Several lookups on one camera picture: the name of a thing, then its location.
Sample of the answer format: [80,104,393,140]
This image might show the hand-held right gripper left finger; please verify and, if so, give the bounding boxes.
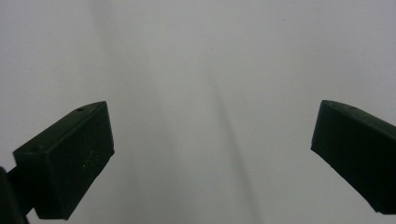
[12,100,116,220]

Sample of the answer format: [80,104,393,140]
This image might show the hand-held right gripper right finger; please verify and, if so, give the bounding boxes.
[310,99,396,216]

